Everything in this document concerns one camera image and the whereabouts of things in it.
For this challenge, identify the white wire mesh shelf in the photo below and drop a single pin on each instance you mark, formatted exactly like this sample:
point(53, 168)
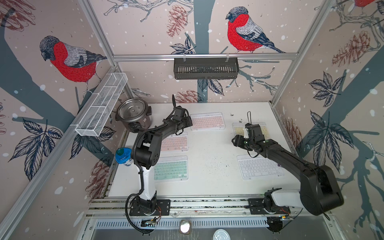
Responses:
point(96, 116)

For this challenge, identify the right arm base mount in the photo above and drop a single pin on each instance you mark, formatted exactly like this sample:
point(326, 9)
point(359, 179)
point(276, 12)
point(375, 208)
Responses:
point(266, 206)

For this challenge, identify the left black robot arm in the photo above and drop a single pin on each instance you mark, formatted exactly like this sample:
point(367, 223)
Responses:
point(147, 148)

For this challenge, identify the steel rice cooker pot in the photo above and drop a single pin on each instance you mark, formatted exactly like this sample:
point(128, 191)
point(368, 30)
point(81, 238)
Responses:
point(135, 114)

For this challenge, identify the pink keyboard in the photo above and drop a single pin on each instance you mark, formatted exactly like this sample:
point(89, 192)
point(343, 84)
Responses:
point(208, 122)
point(175, 143)

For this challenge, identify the blue lidded container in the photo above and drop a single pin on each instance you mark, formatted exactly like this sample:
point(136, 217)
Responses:
point(123, 156)

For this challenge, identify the aluminium rail track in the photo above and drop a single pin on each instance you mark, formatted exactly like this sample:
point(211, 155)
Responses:
point(188, 207)

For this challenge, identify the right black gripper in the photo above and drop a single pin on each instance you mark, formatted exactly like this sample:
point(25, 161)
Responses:
point(238, 141)

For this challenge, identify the white keyboard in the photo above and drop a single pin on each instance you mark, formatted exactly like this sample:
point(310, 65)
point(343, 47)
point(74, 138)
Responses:
point(256, 168)

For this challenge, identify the green keyboard front left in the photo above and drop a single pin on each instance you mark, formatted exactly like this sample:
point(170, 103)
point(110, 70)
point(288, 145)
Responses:
point(171, 169)

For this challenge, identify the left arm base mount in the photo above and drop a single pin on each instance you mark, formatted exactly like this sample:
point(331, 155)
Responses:
point(161, 207)

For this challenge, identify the black hanging wall basket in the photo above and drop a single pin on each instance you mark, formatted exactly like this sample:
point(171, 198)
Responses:
point(206, 68)

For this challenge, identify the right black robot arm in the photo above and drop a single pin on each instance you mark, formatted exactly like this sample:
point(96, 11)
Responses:
point(319, 191)

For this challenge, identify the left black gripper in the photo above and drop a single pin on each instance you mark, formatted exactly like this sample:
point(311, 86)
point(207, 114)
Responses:
point(189, 121)

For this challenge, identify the yellow keyboard back right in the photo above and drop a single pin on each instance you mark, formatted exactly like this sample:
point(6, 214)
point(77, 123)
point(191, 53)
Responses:
point(239, 129)

